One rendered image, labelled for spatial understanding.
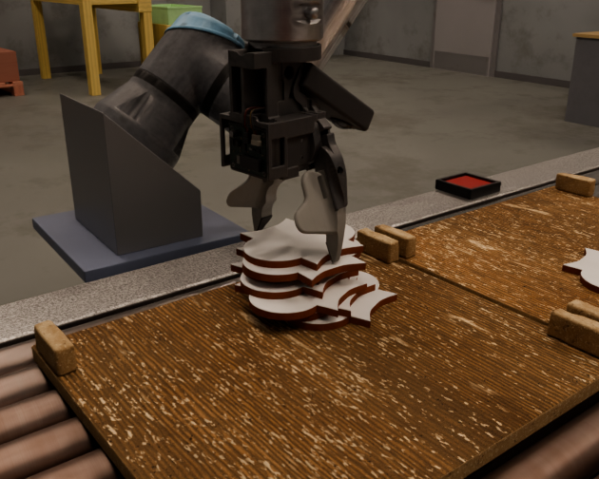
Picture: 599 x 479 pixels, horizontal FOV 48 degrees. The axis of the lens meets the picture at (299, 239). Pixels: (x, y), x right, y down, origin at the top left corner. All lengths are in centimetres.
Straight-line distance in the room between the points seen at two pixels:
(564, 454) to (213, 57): 75
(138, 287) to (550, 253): 50
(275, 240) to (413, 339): 18
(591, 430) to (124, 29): 972
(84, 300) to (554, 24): 819
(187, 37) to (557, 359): 71
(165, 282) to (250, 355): 23
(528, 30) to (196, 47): 802
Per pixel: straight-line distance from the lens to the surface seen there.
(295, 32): 62
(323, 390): 57
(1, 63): 808
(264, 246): 69
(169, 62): 107
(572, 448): 58
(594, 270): 83
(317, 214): 65
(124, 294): 80
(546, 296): 77
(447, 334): 67
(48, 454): 58
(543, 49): 884
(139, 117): 104
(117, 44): 1008
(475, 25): 942
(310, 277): 65
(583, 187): 112
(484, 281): 78
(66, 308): 79
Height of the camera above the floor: 126
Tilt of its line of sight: 22 degrees down
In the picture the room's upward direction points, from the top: straight up
